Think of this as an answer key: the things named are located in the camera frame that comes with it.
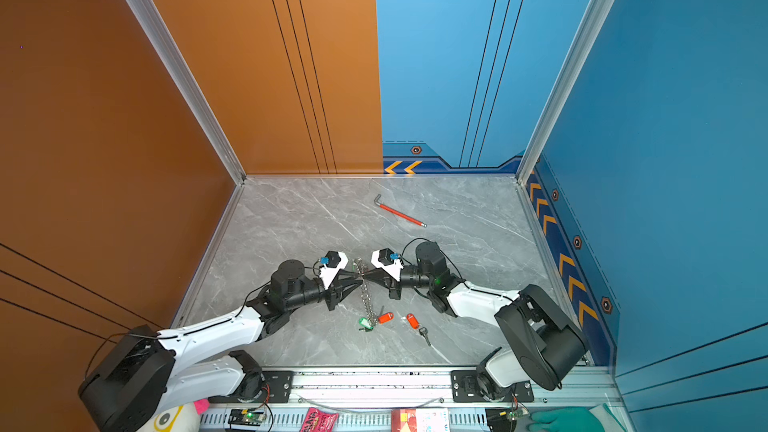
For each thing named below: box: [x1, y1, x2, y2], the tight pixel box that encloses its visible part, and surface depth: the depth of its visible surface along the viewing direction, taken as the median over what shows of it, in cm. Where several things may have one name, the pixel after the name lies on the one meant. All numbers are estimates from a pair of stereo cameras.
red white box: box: [391, 408, 451, 432], surface depth 67 cm
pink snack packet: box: [300, 407, 340, 432], surface depth 70 cm
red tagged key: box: [406, 313, 431, 347], surface depth 85 cm
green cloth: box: [526, 406, 607, 432], surface depth 69 cm
